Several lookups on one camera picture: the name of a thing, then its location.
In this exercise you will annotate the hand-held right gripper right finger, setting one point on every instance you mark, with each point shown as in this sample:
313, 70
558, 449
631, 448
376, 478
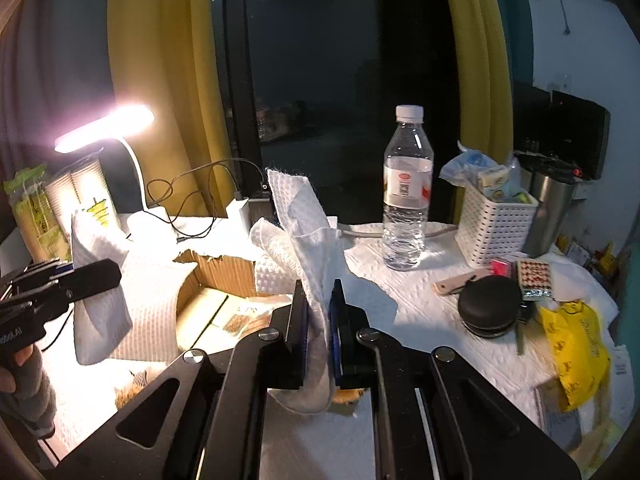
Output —
336, 340

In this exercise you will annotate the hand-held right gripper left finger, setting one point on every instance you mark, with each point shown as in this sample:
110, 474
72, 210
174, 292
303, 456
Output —
299, 332

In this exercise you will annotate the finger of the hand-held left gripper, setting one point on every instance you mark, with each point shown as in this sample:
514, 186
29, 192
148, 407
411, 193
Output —
35, 272
92, 277

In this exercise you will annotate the white waffle cloth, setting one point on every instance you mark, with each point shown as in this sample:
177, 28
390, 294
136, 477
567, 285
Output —
145, 305
306, 230

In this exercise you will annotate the person's left forearm grey sleeve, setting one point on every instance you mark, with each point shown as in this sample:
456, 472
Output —
36, 392

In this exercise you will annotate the person's left hand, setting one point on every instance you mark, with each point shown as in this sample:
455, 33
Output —
9, 380

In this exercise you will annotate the orange furry toy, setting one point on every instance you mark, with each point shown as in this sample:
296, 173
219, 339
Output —
350, 396
132, 389

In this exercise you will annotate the green printed packet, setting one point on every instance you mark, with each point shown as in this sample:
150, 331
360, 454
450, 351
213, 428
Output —
30, 210

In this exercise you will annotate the pack of paper cups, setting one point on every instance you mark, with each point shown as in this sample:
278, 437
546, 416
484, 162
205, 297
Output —
82, 195

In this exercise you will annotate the cardboard box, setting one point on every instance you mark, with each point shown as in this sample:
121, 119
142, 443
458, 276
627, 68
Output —
210, 290

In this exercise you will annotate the white power adapter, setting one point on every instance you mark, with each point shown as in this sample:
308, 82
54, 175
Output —
241, 216

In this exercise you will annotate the beige utility knife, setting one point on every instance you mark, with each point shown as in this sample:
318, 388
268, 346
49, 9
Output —
457, 281

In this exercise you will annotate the white desk lamp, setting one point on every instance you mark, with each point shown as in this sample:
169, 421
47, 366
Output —
107, 127

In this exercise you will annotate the black round zip case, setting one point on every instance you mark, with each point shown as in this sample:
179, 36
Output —
487, 307

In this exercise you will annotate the clear plastic water bottle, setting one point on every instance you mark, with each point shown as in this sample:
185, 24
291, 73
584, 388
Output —
407, 195

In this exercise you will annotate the pink small box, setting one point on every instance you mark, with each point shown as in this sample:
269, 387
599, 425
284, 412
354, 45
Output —
502, 266

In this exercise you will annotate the white perforated plastic basket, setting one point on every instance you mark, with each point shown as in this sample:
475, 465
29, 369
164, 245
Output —
492, 227

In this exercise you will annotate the yellow curtain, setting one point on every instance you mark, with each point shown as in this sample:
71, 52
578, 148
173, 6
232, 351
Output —
165, 85
482, 50

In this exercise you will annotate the red patterned packet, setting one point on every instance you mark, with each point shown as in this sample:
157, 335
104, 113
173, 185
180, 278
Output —
533, 280

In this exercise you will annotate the crumpled clear plastic bag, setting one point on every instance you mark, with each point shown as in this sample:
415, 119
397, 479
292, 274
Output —
467, 167

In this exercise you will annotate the yellow green packets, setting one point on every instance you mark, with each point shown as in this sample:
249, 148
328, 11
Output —
500, 185

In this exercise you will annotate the yellow plastic bag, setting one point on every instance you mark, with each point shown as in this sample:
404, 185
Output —
577, 355

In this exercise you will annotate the stainless steel thermos cup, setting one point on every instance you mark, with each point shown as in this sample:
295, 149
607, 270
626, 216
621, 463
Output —
550, 212

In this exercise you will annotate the black monitor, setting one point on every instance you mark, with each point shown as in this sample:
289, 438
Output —
575, 130

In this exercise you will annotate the dark window frame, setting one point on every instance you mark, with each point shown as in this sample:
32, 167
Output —
240, 85

